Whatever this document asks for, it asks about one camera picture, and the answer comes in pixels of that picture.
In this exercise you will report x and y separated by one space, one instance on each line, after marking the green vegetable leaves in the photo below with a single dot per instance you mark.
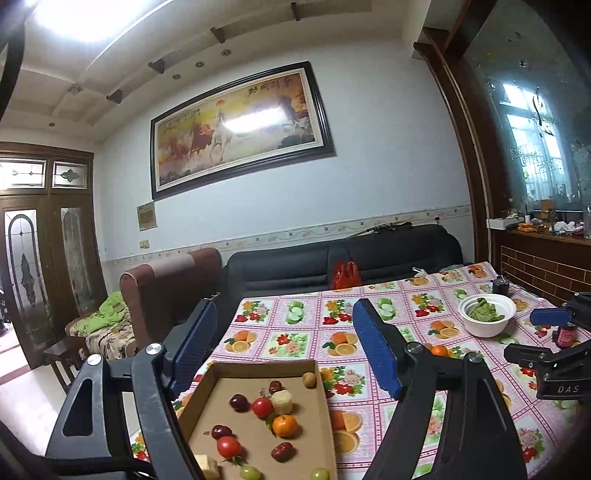
484 312

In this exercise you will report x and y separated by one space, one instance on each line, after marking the small wall plaque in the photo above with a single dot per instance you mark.
146 216

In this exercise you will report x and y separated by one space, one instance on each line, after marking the red tomato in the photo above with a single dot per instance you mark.
262 407
229 447

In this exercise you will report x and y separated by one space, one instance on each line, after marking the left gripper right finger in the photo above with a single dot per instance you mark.
409 373

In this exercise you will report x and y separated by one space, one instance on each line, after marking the orange tangerine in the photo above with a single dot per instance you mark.
284 426
441 351

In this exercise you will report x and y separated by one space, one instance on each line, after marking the wooden glass door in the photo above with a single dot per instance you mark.
50 267

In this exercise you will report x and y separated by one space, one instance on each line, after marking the green grape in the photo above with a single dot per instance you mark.
320 474
248 472

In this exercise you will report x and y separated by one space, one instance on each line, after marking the black leather sofa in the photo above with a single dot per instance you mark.
384 256

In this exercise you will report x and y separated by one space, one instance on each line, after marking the red bag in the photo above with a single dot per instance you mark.
346 275

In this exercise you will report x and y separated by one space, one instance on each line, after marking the brown kiwi longan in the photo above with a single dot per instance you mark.
309 380

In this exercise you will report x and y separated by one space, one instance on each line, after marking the red jujube date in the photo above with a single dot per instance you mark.
283 452

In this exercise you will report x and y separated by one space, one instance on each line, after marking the green blanket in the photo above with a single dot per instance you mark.
110 313

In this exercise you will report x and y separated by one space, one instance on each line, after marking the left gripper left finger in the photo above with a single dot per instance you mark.
159 373

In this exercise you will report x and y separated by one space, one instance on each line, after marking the white bowl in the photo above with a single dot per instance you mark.
504 306

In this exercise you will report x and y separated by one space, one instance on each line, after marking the pale cake cube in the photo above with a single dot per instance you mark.
208 466

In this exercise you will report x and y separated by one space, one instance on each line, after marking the brown armchair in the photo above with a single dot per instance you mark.
161 294

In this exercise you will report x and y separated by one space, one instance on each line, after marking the black small container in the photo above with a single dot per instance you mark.
501 286

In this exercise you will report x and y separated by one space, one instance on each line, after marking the wooden stool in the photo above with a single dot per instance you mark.
63 355

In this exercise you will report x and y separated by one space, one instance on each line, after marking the dark red plum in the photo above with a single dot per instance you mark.
239 403

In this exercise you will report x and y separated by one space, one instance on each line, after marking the framed horse painting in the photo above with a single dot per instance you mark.
268 119

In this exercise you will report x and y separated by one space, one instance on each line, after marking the patterned seat cover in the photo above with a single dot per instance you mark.
113 342

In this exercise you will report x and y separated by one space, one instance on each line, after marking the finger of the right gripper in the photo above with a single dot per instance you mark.
545 360
550 317

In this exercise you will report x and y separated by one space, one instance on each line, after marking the red bottle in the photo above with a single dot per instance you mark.
566 335

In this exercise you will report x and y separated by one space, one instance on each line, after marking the cardboard tray box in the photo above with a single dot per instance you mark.
262 421

